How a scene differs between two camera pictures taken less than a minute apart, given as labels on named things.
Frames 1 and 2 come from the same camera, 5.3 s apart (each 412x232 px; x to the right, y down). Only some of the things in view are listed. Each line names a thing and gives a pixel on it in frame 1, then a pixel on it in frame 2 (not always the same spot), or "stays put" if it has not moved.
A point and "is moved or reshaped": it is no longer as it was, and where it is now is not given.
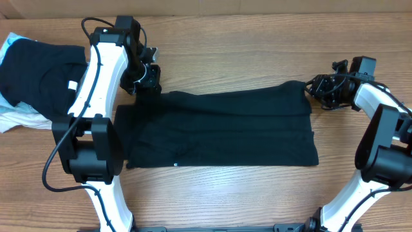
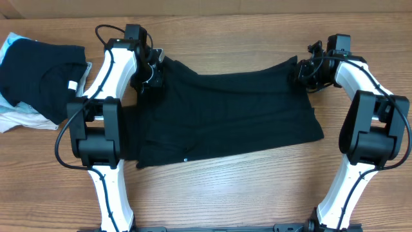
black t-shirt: (268, 125) is moved or reshaped
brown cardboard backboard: (85, 9) stays put
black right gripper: (319, 89) to (301, 73)
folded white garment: (12, 116) stays put
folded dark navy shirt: (42, 77) stays put
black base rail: (276, 227) stays put
